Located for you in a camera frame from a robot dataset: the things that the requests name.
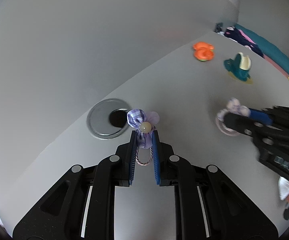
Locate purple flower bead hair tie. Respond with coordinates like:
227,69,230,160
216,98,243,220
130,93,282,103
127,108,160,167

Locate checkered purple flower hair tie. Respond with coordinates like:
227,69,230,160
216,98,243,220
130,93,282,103
215,97,251,137

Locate teal dinosaur hair clip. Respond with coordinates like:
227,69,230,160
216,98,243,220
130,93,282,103
224,52,252,83

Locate teal pillow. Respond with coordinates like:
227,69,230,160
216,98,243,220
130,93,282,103
234,24,289,74

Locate navy blue patterned garment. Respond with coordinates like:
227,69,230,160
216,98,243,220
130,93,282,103
224,27,264,58

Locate orange flower hair clip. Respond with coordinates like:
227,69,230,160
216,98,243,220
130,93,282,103
192,42,214,62

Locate silver desk cable grommet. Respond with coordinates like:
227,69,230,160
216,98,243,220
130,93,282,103
87,98,131,140

